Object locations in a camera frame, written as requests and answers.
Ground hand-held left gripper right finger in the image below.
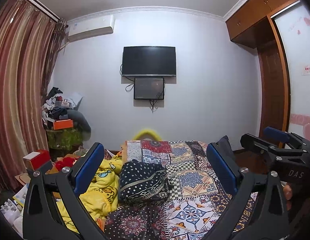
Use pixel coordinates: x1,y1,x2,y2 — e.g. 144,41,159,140
202,142,290,240

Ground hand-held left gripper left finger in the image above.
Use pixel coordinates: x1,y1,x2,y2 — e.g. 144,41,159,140
22,142,108,240

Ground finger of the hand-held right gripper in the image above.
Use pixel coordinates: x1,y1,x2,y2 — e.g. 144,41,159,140
263,126,310,153
240,133,306,165

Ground navy patterned hooded garment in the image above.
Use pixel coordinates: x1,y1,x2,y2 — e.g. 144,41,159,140
118,160,172,204

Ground pile of clothes and bags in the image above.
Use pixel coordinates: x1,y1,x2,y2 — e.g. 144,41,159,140
41,87,85,124

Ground person's right hand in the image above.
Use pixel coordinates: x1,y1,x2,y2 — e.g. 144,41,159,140
282,182,300,212

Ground red cloth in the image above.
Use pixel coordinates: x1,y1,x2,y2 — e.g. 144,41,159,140
54,155,81,171

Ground dark grey pillow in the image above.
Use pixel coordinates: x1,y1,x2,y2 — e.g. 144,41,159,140
216,135,236,161

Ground patchwork print bed quilt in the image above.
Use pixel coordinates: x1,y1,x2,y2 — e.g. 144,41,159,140
104,140,259,240

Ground yellow cartoon print blanket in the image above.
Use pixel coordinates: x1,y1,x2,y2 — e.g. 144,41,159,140
55,155,124,233

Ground red box with white lid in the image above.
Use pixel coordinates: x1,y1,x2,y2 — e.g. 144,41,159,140
22,149,52,171

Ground grey bolster pillow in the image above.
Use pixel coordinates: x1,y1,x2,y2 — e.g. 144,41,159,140
66,109,92,141

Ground orange box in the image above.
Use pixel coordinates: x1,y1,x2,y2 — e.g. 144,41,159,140
52,119,74,130

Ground wooden wardrobe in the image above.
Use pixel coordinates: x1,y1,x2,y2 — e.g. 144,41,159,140
225,0,301,153

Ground yellow curved cushion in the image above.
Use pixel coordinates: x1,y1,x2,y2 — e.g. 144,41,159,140
132,128,163,141

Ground white sliding door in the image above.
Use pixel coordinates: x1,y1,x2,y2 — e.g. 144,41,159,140
273,2,310,141

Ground white packets on floor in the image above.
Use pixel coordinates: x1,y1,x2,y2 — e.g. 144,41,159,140
0,197,23,231

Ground striped brown curtain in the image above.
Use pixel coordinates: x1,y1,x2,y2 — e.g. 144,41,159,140
0,0,68,193

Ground white air conditioner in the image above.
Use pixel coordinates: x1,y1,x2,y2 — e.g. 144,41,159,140
66,15,116,43

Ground small black wall screen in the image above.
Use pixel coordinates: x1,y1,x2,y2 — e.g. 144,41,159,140
134,77,166,101

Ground black wall television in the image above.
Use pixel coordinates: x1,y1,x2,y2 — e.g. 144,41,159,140
121,46,177,77

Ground curtain rail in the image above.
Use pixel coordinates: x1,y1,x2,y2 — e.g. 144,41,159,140
14,0,61,22

